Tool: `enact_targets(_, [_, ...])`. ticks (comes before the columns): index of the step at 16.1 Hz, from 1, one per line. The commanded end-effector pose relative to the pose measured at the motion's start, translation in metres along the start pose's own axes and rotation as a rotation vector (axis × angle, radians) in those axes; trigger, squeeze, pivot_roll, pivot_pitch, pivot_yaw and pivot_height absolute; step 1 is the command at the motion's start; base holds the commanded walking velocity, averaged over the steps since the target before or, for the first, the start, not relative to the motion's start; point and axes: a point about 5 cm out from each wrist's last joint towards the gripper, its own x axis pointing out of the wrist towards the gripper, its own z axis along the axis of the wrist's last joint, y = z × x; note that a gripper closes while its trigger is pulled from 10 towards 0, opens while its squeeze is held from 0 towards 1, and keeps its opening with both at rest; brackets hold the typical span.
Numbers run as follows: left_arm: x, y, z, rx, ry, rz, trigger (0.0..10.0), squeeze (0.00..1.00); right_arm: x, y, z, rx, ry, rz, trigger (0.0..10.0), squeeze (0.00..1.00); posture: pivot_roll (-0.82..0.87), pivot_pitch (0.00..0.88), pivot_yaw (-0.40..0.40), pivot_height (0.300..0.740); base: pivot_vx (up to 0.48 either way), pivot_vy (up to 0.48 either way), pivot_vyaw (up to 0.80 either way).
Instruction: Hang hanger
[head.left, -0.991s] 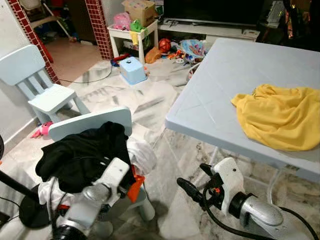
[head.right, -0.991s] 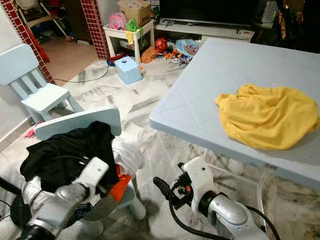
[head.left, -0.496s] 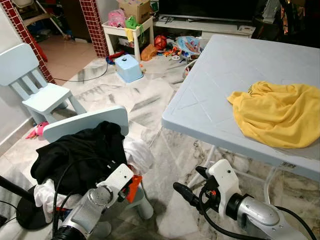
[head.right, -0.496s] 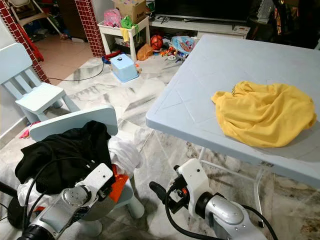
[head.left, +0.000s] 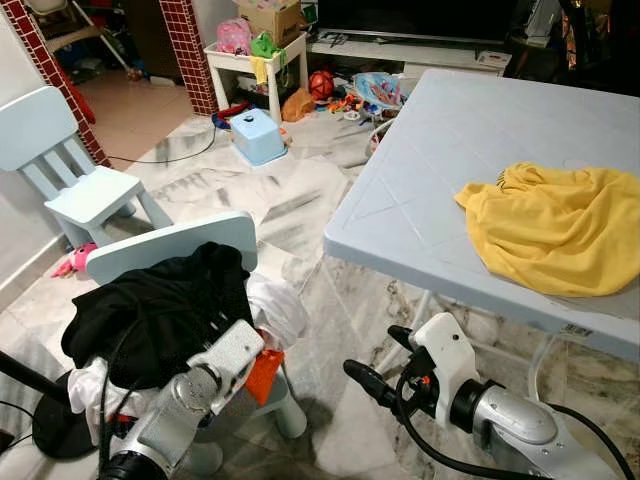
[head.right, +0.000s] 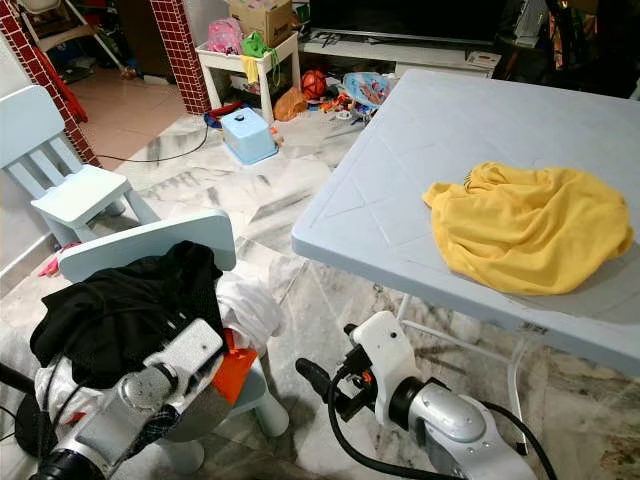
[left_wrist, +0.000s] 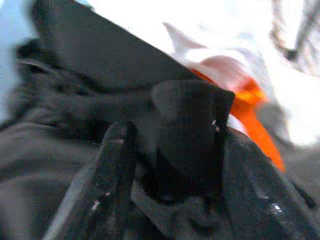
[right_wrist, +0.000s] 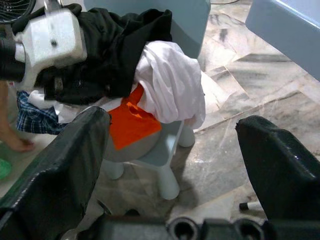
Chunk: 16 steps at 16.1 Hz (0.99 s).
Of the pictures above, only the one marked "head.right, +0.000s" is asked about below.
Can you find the brown bag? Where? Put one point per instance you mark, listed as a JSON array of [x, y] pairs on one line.
[[290, 105]]

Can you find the white television stand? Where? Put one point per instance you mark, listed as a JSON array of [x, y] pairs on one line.
[[390, 55]]

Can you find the orange cloth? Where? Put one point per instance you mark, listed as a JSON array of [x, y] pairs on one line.
[[235, 375]]

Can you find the black garment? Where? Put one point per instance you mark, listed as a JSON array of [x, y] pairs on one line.
[[130, 310]]

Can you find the white folding table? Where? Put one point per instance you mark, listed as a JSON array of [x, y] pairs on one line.
[[420, 150]]

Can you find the black swivel chair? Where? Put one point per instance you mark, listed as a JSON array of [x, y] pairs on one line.
[[580, 40]]

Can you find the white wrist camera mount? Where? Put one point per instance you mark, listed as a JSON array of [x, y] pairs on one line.
[[195, 350], [385, 350]]

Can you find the yellow polo shirt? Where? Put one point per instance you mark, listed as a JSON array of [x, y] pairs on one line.
[[530, 230]]

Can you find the black fan stand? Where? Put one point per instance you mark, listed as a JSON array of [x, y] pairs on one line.
[[25, 425]]

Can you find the light blue kid chair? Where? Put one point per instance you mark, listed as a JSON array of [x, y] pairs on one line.
[[150, 240], [85, 195]]

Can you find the red ball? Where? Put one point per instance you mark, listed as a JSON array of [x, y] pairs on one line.
[[313, 85]]

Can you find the checked cloth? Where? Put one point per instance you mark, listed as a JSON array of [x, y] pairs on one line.
[[172, 428]]

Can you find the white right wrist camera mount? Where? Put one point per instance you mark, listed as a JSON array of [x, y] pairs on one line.
[[385, 350]]

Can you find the light blue plastic box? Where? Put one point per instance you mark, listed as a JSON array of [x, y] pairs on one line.
[[250, 140]]

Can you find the green bag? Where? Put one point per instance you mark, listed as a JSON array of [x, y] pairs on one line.
[[257, 46]]

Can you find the black television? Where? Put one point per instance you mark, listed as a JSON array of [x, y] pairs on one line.
[[405, 20]]

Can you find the small white table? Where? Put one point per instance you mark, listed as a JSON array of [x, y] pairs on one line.
[[220, 65]]

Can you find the small yellow cloth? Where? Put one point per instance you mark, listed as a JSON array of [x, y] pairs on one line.
[[252, 70]]

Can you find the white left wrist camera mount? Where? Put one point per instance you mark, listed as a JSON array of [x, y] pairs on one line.
[[195, 350]]

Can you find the blue toy bag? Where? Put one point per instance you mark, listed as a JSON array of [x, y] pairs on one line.
[[366, 90]]

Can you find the white cloth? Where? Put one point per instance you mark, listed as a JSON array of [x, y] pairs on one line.
[[255, 310]]

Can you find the cardboard box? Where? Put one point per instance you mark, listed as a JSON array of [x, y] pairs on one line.
[[260, 22]]

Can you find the red brick pillar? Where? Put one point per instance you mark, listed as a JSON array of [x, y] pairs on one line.
[[178, 55], [50, 80]]

